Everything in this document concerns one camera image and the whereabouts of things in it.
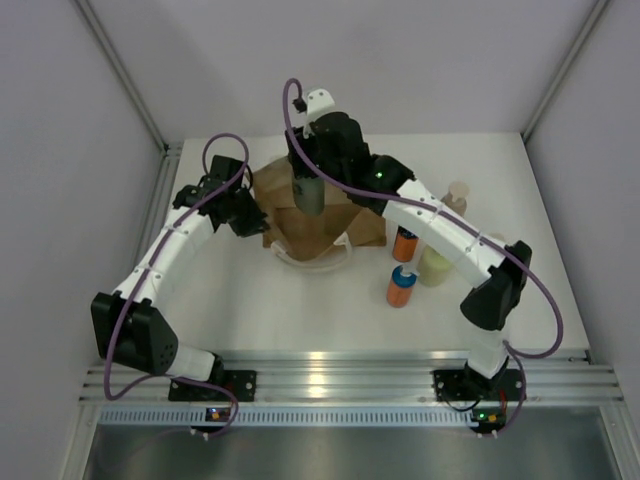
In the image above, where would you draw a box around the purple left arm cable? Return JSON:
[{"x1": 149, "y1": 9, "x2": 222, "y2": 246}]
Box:
[{"x1": 102, "y1": 132, "x2": 251, "y2": 402}]

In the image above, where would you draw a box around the cream pump bottle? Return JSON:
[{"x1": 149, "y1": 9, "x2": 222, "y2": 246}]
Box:
[{"x1": 489, "y1": 233, "x2": 506, "y2": 243}]

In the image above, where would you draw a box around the aluminium mounting rail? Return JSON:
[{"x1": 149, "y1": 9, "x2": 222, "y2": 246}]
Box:
[{"x1": 78, "y1": 349, "x2": 624, "y2": 404}]

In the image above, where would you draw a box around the beige round pump bottle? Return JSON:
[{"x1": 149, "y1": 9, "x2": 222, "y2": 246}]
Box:
[{"x1": 441, "y1": 181, "x2": 470, "y2": 217}]

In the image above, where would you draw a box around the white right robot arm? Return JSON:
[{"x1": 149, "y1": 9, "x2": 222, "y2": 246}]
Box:
[{"x1": 285, "y1": 111, "x2": 532, "y2": 397}]

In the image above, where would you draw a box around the right aluminium frame post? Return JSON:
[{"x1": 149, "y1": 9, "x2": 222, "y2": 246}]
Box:
[{"x1": 520, "y1": 0, "x2": 613, "y2": 144}]

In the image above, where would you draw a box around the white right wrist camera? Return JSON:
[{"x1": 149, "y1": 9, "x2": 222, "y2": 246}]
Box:
[{"x1": 303, "y1": 88, "x2": 336, "y2": 138}]

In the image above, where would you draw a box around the perforated grey cable duct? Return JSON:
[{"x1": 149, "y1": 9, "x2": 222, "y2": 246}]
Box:
[{"x1": 99, "y1": 406, "x2": 499, "y2": 428}]

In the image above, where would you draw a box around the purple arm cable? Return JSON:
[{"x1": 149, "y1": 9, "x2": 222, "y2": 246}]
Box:
[
  {"x1": 281, "y1": 77, "x2": 566, "y2": 358},
  {"x1": 102, "y1": 132, "x2": 251, "y2": 402}
]

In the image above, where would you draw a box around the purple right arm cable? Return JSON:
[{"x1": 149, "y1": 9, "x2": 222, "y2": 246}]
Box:
[{"x1": 281, "y1": 77, "x2": 566, "y2": 358}]

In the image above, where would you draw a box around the orange bottle blue cap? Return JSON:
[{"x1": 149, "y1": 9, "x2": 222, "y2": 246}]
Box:
[{"x1": 386, "y1": 265, "x2": 417, "y2": 308}]

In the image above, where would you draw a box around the yellow-green pump bottle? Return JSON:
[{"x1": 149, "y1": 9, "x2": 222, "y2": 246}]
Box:
[{"x1": 417, "y1": 246, "x2": 453, "y2": 287}]

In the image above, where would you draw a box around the aluminium frame post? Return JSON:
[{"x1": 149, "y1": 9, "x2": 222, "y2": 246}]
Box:
[
  {"x1": 520, "y1": 0, "x2": 613, "y2": 144},
  {"x1": 70, "y1": 0, "x2": 168, "y2": 153}
]

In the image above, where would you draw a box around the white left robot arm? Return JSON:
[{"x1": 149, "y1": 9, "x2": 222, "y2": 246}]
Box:
[{"x1": 91, "y1": 155, "x2": 268, "y2": 400}]

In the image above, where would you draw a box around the left aluminium frame post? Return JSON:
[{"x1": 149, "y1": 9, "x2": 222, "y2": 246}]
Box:
[{"x1": 70, "y1": 0, "x2": 168, "y2": 153}]

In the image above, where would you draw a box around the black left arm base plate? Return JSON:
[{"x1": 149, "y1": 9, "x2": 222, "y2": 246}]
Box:
[{"x1": 168, "y1": 370, "x2": 258, "y2": 402}]

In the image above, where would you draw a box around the olive bottle beige cap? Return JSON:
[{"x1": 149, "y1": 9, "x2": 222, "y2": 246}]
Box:
[{"x1": 292, "y1": 176, "x2": 325, "y2": 216}]

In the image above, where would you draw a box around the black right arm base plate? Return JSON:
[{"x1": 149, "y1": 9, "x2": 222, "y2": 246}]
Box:
[{"x1": 432, "y1": 368, "x2": 523, "y2": 403}]

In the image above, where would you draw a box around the orange bottle dark cap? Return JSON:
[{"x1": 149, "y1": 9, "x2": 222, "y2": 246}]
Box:
[{"x1": 392, "y1": 226, "x2": 419, "y2": 263}]

